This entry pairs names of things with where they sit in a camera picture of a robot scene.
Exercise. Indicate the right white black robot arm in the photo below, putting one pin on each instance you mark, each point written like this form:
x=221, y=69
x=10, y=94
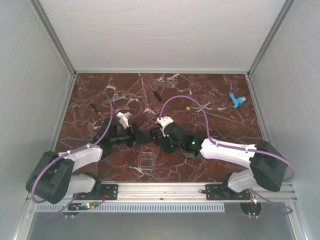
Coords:
x=264, y=166

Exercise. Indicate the clear plastic fuse box cover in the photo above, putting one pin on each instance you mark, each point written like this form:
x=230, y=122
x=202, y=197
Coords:
x=147, y=160

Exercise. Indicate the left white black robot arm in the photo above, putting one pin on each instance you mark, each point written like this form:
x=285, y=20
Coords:
x=53, y=177

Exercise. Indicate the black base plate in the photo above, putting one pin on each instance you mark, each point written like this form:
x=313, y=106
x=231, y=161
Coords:
x=107, y=192
x=219, y=192

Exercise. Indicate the silver wrench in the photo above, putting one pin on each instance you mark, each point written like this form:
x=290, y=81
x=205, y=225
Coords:
x=204, y=106

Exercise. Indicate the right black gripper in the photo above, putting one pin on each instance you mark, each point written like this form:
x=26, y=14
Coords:
x=163, y=141

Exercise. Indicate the blue plastic fitting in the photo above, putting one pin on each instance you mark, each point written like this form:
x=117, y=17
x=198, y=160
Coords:
x=237, y=101

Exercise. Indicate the small black screwdriver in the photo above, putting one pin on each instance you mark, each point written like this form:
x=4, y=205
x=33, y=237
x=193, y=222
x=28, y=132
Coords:
x=156, y=94

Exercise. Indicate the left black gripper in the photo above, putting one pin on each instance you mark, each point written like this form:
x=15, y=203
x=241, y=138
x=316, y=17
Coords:
x=138, y=138

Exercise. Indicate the grey slotted cable duct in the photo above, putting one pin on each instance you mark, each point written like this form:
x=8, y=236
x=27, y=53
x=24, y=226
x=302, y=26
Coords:
x=149, y=207

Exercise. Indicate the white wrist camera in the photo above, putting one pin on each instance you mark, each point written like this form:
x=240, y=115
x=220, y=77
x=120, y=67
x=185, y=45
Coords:
x=164, y=121
x=124, y=119

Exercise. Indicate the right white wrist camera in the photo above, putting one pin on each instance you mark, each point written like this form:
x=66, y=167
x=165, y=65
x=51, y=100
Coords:
x=164, y=121

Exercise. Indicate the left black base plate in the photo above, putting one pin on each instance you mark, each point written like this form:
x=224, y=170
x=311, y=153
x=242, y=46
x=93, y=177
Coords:
x=107, y=192

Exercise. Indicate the yellow black screwdriver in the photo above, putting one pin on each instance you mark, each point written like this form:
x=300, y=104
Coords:
x=97, y=111

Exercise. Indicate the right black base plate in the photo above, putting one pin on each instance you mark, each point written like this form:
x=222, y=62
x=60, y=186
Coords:
x=219, y=192

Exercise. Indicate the aluminium mounting rail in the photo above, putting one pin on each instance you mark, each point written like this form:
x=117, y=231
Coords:
x=186, y=192

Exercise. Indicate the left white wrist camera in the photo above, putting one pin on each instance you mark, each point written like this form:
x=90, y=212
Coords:
x=124, y=119

